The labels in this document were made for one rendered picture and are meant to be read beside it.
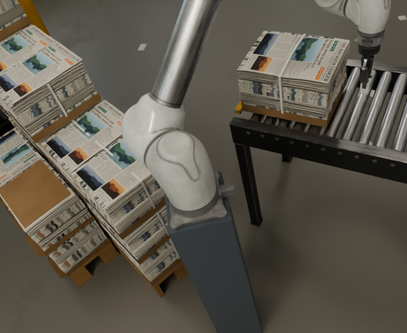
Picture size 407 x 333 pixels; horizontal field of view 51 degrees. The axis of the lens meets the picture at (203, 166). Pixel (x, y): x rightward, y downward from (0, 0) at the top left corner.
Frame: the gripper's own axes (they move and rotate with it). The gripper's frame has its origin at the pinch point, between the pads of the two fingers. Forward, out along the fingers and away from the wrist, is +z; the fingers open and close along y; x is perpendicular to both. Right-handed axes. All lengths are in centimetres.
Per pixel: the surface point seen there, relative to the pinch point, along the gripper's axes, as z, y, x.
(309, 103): 0.9, 13.9, -17.3
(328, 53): -10.2, -3.5, -15.7
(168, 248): 62, 67, -71
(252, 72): -9.6, 13.3, -40.8
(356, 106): 13.0, -2.2, -2.8
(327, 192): 93, -12, -16
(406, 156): 12.9, 19.3, 20.9
